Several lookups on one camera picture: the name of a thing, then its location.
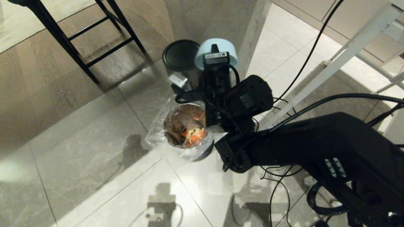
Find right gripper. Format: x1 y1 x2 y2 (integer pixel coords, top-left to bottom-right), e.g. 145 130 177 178
204 44 233 99

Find light blue dish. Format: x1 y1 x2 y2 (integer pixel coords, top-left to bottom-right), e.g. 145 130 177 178
194 38 238 71

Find silver round trash bin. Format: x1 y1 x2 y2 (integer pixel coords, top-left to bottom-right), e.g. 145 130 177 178
163 103 215 162

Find orange food scraps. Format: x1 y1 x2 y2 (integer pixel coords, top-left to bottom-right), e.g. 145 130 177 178
181 127 206 148

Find trash bin with plastic liner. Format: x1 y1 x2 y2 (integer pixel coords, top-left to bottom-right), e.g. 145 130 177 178
145 96 219 162

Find black round lid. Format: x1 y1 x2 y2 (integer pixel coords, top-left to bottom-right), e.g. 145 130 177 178
162 39 201 72

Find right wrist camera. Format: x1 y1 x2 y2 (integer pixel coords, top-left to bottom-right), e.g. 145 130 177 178
169 74 209 104

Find white metal frame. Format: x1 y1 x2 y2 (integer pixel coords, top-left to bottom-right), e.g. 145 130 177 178
261 2 404 130

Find black chair frame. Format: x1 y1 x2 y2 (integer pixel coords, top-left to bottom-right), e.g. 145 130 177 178
8 0 149 84

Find thin black cable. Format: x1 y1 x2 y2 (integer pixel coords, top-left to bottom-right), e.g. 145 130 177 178
259 165 304 227

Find thick coiled black cable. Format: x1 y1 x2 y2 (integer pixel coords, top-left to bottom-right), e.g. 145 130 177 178
306 182 349 217

